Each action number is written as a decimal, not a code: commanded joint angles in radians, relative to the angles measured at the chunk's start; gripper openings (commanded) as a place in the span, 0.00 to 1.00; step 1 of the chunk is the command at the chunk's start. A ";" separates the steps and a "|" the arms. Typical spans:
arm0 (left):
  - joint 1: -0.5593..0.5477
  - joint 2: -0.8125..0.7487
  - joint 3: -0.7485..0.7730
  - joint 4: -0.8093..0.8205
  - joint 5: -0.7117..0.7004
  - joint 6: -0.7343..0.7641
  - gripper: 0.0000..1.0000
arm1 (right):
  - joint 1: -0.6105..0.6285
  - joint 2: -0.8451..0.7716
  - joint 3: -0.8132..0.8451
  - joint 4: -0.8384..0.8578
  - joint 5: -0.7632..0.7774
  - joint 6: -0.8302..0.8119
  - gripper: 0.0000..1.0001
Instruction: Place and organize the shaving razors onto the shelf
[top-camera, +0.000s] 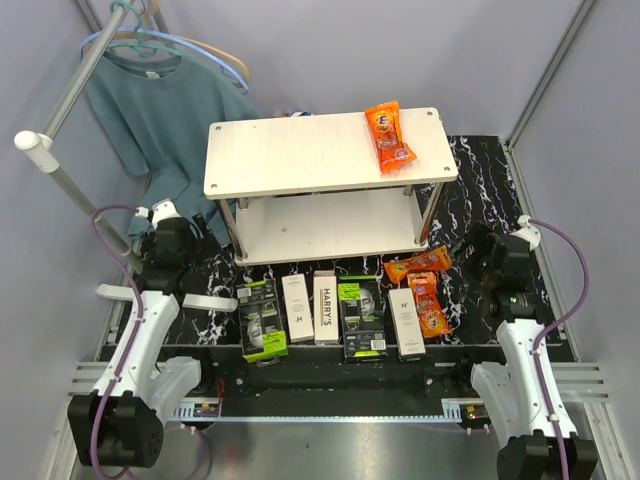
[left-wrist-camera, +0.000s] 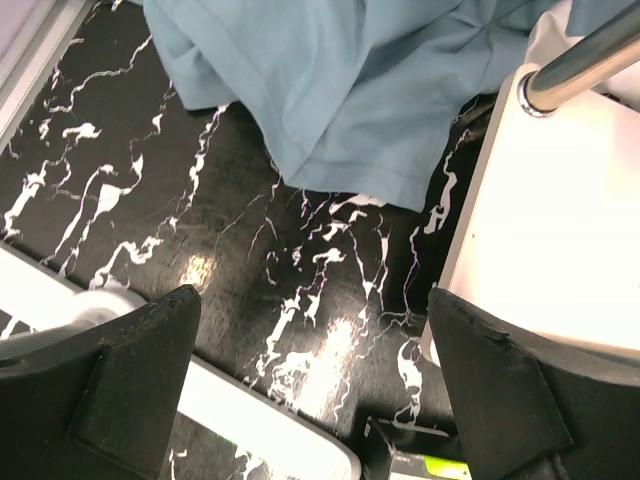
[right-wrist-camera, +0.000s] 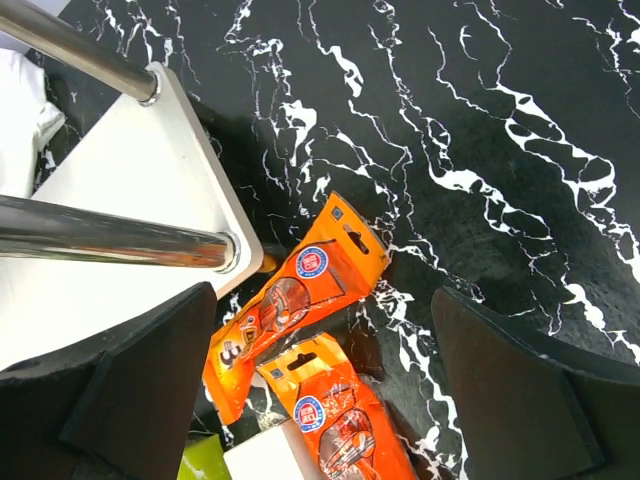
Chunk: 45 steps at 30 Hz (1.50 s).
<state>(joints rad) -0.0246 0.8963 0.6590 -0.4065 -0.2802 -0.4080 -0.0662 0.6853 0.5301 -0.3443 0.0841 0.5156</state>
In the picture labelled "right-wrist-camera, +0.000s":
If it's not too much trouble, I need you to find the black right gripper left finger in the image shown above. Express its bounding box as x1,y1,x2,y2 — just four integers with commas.
1,283,217,479

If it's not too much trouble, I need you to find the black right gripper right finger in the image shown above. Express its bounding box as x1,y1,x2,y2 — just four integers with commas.
431,287,639,479

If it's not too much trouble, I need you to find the white Harry's box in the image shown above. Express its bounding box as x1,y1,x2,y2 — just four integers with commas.
223,420,320,479

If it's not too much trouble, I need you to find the orange razor pack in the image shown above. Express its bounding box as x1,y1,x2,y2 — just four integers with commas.
257,333,416,479
203,192,390,425

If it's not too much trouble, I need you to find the white two-tier shelf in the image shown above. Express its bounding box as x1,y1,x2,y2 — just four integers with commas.
1,1,264,367

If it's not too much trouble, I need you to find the green black Gillette box right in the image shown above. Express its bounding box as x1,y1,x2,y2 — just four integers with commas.
177,434,231,480

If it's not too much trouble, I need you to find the white cloth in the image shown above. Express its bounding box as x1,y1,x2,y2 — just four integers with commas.
0,49,65,198

